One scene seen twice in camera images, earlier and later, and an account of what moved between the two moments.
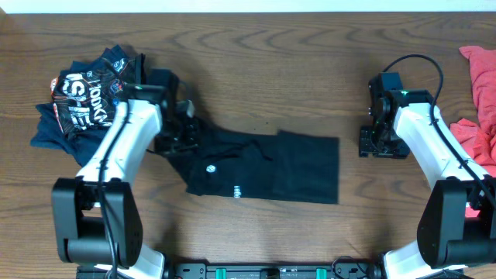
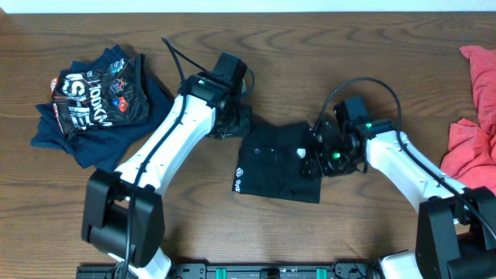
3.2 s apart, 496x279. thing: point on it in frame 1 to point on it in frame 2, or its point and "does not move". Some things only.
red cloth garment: x=477 y=139 does not move
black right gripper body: x=384 y=143 to x=335 y=161
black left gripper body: x=179 y=137 to x=239 y=124
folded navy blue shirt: x=79 y=144 does not move
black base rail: x=249 y=270 does not move
